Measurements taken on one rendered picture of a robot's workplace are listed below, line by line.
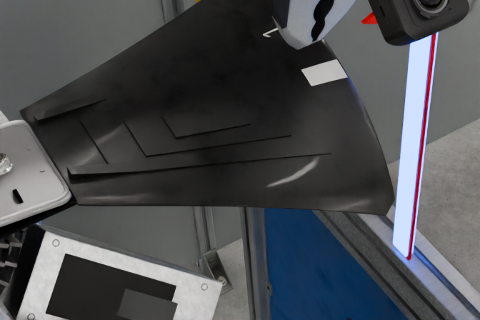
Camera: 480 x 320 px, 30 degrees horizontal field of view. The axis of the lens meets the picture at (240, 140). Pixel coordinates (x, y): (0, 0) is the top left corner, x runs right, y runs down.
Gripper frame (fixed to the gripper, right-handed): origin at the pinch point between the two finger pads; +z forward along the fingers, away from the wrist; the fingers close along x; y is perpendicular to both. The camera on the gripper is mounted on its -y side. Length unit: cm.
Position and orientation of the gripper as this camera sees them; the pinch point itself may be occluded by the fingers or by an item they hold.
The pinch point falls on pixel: (308, 41)
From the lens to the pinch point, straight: 63.5
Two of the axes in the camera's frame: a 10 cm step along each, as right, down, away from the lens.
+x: -8.6, 3.9, -3.3
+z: -1.0, 5.1, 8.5
